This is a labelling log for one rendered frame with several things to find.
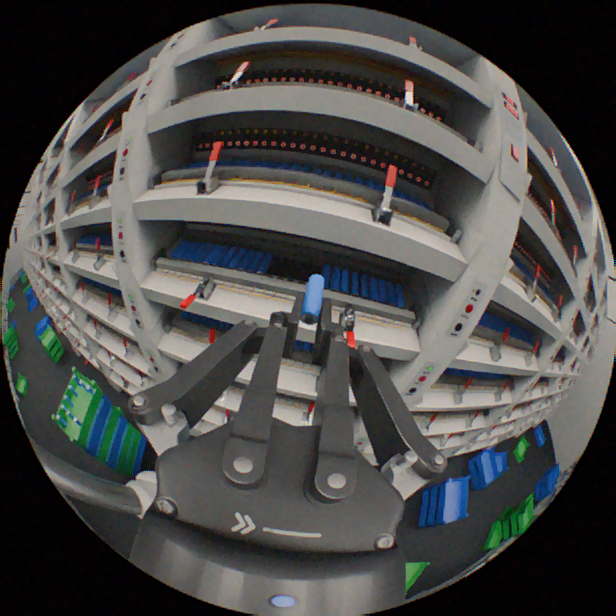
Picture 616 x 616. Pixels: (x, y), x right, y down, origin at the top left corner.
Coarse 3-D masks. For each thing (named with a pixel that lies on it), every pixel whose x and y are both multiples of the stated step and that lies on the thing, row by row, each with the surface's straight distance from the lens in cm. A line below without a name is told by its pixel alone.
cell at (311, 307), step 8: (312, 280) 24; (320, 280) 24; (312, 288) 23; (320, 288) 23; (312, 296) 22; (320, 296) 23; (304, 304) 21; (312, 304) 21; (320, 304) 22; (304, 312) 20; (312, 312) 20; (304, 320) 21; (312, 320) 21
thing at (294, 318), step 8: (296, 296) 19; (304, 296) 20; (296, 304) 17; (296, 312) 16; (288, 320) 14; (296, 320) 14; (288, 328) 14; (296, 328) 14; (288, 336) 15; (288, 344) 15; (288, 352) 15
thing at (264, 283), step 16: (160, 272) 50; (192, 272) 45; (208, 272) 42; (224, 272) 41; (240, 272) 41; (272, 288) 39; (288, 288) 38; (304, 288) 38; (336, 304) 39; (352, 304) 38; (368, 304) 39; (384, 304) 41; (368, 320) 39; (384, 320) 40; (400, 320) 43
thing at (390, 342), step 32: (192, 224) 57; (160, 256) 52; (352, 256) 48; (160, 288) 47; (192, 288) 44; (224, 288) 42; (416, 288) 50; (224, 320) 42; (256, 320) 38; (416, 320) 43; (384, 352) 41; (416, 352) 43
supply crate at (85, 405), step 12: (72, 384) 109; (96, 384) 94; (72, 396) 110; (84, 396) 104; (96, 396) 95; (60, 408) 107; (72, 408) 107; (84, 408) 101; (96, 408) 96; (72, 420) 105; (84, 420) 92; (72, 432) 103; (84, 432) 94; (84, 444) 95
